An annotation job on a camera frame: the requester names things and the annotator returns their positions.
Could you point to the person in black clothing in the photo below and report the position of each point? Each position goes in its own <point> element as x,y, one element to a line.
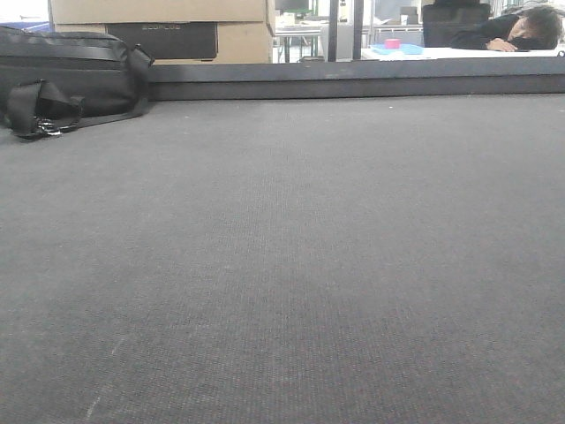
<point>537,28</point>

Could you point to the black conveyor side rail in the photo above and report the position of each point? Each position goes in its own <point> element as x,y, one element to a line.
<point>357,79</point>

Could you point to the shallow blue tray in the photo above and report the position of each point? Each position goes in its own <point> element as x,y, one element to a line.
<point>403,48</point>

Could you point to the black office chair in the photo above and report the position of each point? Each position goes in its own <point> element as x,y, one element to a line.
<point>442,20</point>

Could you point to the black vertical post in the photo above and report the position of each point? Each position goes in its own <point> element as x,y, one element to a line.
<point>332,30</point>

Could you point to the pink tape roll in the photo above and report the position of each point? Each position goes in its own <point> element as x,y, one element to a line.
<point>392,43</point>

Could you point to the large cardboard box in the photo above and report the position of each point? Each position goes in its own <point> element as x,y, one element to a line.
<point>178,31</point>

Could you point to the white background table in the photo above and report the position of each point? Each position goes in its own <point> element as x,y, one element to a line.
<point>445,53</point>

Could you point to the black fabric bag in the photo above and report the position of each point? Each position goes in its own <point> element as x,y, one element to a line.
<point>54,83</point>

